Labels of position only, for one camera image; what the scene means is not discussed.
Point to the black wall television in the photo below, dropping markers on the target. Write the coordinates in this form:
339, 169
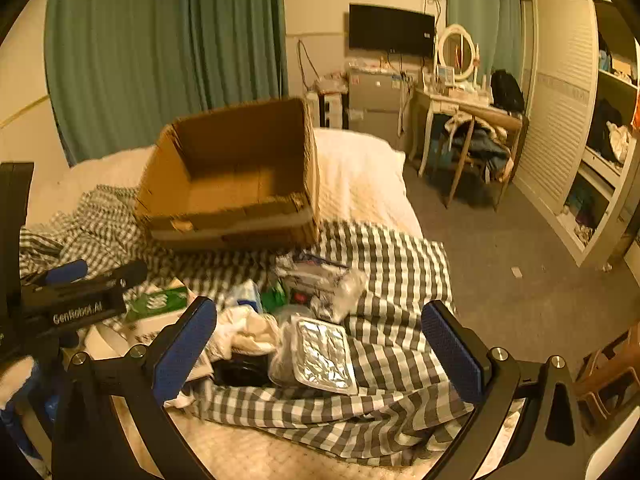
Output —
390, 30

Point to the clothes pile on chair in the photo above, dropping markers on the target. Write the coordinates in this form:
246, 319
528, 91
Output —
480, 145

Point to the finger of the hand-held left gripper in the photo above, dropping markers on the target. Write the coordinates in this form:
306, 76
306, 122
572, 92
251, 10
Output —
65, 270
120, 274

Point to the wooden stool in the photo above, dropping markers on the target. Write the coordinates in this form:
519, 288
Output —
607, 380

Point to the white paper scrap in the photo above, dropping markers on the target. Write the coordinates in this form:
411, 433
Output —
517, 272

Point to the white blue packet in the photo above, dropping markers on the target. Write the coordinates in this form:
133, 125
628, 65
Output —
245, 295

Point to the green plastic packet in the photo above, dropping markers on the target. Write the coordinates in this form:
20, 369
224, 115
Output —
272, 296

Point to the person's left hand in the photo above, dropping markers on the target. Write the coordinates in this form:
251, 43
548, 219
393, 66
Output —
17, 382

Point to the black square case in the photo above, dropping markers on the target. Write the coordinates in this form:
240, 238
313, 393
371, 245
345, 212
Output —
242, 372

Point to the brown cardboard box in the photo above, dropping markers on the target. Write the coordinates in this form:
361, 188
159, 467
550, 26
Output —
225, 180

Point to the white dressing table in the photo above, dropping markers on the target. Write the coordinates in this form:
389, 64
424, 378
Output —
435, 105

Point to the wooden chair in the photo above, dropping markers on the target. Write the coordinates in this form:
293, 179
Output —
500, 125

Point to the orange cloth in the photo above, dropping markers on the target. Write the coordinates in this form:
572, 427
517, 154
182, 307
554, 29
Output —
636, 117

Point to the white stacked boxes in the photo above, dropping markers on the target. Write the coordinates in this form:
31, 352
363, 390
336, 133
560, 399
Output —
327, 110

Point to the narrow green curtain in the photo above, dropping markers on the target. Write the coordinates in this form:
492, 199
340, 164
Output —
475, 5

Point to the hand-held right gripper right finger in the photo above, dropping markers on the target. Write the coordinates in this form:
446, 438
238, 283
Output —
452, 355

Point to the grey checked blanket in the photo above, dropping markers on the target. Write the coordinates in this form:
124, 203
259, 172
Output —
400, 280

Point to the black backpack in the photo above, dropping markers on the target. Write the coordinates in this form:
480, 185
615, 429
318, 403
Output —
507, 91

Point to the white cloth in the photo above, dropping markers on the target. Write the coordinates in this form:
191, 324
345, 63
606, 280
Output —
250, 332

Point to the wide green curtain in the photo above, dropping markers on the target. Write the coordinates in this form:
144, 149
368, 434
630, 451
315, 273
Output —
150, 50

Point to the white paper box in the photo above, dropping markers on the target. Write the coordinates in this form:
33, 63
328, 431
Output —
120, 335

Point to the grey fridge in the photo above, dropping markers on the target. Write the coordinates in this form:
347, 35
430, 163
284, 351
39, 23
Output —
372, 100

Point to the white quilted bed cover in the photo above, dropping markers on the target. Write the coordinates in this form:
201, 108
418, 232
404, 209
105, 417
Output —
360, 170

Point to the white slatted wardrobe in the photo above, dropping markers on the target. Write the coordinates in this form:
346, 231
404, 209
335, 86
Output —
560, 110

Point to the white oval mirror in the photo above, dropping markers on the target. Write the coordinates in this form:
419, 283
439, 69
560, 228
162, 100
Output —
457, 50

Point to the plastic wrapped clutter pile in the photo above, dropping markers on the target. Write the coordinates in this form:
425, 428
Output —
331, 82

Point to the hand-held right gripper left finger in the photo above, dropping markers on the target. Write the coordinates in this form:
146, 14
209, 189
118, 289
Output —
185, 352

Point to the clear plastic bag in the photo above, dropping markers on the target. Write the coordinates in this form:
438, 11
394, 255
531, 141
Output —
320, 280

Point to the green white medicine box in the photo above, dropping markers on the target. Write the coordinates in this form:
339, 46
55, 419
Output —
155, 302

